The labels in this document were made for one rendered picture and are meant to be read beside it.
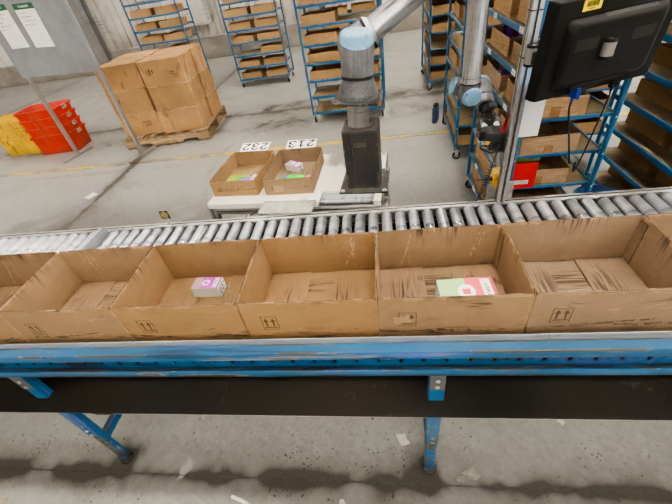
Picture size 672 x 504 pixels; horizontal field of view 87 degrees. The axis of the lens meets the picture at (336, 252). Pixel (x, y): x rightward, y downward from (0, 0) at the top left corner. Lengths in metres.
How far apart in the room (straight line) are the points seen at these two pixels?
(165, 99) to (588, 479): 5.49
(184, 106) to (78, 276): 4.07
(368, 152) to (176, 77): 3.91
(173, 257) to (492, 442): 1.56
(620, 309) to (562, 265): 0.28
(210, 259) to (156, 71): 4.34
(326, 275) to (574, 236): 0.80
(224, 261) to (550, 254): 1.11
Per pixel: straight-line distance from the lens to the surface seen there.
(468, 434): 1.92
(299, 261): 1.26
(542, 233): 1.27
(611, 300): 1.10
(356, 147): 1.85
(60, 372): 1.54
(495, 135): 1.73
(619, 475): 2.04
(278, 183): 2.02
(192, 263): 1.40
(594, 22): 1.54
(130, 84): 5.77
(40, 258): 1.75
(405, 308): 0.97
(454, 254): 1.24
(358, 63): 1.75
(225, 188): 2.17
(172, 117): 5.64
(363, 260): 1.23
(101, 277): 1.66
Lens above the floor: 1.75
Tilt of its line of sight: 40 degrees down
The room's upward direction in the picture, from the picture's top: 10 degrees counter-clockwise
